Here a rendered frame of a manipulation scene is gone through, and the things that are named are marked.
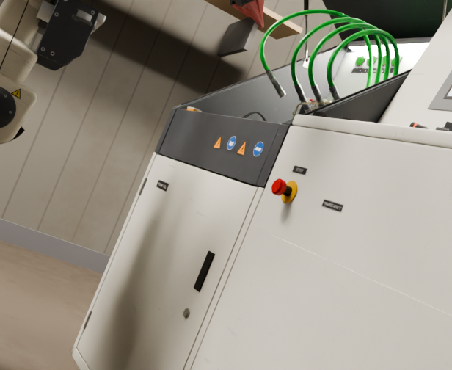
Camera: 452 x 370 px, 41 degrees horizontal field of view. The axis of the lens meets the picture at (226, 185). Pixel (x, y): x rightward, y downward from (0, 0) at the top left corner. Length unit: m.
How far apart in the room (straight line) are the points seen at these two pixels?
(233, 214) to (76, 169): 2.47
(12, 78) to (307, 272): 0.85
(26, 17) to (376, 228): 1.00
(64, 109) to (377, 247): 2.96
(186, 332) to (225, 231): 0.26
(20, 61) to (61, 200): 2.36
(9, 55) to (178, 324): 0.77
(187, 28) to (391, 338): 3.22
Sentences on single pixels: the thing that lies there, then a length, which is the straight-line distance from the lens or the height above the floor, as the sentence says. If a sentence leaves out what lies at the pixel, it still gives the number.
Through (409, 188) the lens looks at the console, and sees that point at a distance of 1.08.
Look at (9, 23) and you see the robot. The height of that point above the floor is 0.93.
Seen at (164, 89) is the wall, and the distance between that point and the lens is 3.93.
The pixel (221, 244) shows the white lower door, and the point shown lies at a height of 0.63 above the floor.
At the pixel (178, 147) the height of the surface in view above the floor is 0.83.
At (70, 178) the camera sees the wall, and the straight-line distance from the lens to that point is 3.85.
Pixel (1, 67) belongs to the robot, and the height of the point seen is 0.82.
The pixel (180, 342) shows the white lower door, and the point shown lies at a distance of 1.51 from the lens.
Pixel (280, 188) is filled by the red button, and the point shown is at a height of 0.80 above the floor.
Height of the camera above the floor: 0.73
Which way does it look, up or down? 1 degrees up
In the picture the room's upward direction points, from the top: 22 degrees clockwise
